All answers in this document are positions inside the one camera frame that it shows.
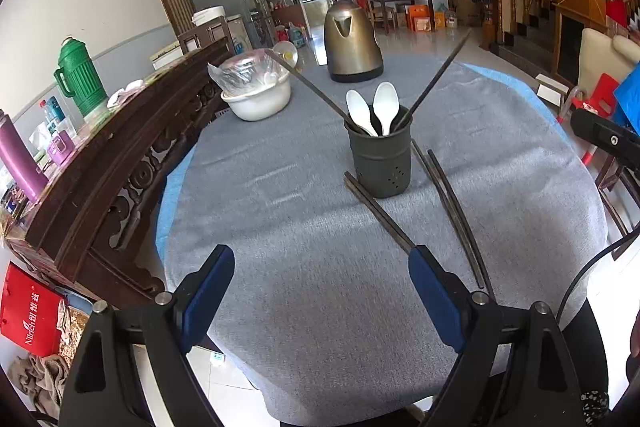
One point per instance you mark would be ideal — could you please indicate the carved dark wooden sideboard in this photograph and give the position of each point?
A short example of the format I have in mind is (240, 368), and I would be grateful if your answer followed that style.
(87, 230)

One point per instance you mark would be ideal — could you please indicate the dark wooden chopstick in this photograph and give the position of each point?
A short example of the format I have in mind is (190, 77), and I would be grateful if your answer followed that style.
(383, 218)

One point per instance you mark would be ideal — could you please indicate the black wooden chopstick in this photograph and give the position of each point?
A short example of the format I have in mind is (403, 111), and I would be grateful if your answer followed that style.
(481, 269)

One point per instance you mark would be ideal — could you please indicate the bronze electric kettle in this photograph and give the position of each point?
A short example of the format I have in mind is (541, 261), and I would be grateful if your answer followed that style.
(352, 53)

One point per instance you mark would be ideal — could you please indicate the brown wooden chopstick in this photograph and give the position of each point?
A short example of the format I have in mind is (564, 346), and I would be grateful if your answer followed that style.
(452, 214)

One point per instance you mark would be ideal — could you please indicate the thin dark chopstick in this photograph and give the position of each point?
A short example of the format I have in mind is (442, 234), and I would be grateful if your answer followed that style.
(311, 86)

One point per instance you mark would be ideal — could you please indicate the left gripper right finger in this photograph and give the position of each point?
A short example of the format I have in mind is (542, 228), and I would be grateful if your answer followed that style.
(513, 366)

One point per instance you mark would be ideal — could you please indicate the dark utensil holder cup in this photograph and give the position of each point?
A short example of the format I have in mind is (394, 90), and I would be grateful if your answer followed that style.
(383, 164)

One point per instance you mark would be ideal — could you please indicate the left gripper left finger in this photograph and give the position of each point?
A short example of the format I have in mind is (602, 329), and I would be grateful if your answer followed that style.
(104, 387)

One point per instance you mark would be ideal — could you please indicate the white ceramic bowl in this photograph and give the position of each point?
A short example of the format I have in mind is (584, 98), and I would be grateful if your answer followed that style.
(261, 103)

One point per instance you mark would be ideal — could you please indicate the red paper bag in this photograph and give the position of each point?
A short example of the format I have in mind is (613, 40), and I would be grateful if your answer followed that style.
(29, 313)

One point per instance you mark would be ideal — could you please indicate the white plastic spoon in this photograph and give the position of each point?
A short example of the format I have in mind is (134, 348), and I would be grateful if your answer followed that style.
(359, 112)
(385, 105)

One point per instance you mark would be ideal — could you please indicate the small purple cup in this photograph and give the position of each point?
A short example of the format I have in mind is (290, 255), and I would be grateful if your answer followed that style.
(60, 147)

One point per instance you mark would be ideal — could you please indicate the grey tablecloth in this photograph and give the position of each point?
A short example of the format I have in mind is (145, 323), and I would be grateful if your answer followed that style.
(321, 315)

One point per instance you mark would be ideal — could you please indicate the green thermos jug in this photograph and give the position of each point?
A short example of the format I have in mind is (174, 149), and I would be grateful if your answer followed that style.
(77, 77)

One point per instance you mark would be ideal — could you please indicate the purple thermos bottle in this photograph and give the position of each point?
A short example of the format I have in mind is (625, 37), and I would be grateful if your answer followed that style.
(17, 159)

